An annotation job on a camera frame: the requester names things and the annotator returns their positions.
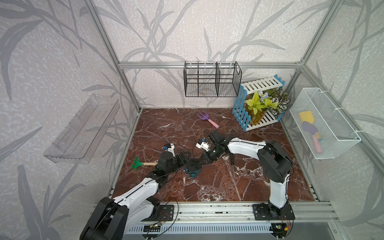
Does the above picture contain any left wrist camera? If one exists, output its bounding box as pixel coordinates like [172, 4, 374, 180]
[163, 143, 175, 156]

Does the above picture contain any purple rake pink handle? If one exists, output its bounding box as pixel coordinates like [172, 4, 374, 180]
[197, 110, 220, 129]

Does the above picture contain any purple trowel pink handle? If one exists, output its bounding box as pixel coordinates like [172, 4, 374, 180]
[302, 121, 323, 154]

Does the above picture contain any clear plastic wall shelf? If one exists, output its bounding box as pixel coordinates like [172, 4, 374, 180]
[43, 94, 121, 164]

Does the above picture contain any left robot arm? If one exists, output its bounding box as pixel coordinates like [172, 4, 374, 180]
[80, 149, 202, 240]

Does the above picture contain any blue white slatted crate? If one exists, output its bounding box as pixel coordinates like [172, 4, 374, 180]
[232, 75, 290, 132]

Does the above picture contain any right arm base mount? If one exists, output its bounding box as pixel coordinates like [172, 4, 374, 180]
[252, 202, 296, 221]

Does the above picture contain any yellow sponge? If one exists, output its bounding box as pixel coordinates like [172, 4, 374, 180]
[299, 111, 315, 124]

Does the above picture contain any aluminium front rail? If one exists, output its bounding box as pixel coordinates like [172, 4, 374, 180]
[169, 201, 340, 224]

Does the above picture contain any black wire basket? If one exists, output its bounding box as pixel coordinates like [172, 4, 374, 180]
[183, 62, 243, 98]

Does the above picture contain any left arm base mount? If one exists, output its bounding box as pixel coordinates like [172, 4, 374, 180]
[143, 197, 175, 222]

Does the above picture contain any green rake wooden handle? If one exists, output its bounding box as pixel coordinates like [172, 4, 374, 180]
[131, 156, 158, 170]

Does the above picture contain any white mesh basket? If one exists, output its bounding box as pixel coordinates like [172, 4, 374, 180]
[290, 88, 362, 160]

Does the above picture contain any green potted plant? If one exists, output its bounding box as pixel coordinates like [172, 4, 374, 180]
[244, 88, 291, 125]

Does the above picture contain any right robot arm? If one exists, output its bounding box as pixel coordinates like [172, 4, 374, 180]
[193, 131, 296, 221]

